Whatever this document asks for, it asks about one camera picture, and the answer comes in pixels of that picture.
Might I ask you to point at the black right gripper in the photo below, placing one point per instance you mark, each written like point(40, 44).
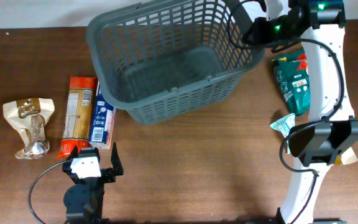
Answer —
point(258, 29)

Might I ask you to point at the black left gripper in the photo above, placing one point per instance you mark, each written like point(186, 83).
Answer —
point(109, 174)

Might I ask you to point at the green coffee mix bag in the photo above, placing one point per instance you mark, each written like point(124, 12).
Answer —
point(291, 74)

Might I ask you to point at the grey plastic basket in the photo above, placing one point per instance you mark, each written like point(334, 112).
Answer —
point(159, 59)

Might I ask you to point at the beige brown snack pouch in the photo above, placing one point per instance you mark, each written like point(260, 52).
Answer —
point(347, 157)
point(29, 117)

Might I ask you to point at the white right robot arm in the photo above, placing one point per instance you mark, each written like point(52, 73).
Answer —
point(319, 26)

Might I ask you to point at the orange biscuit package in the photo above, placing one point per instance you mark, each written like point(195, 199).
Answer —
point(78, 115)

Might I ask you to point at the blue rectangular box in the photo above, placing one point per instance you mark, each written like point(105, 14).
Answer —
point(102, 122)

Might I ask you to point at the light blue snack wrapper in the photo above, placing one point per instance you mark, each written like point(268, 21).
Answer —
point(284, 124)

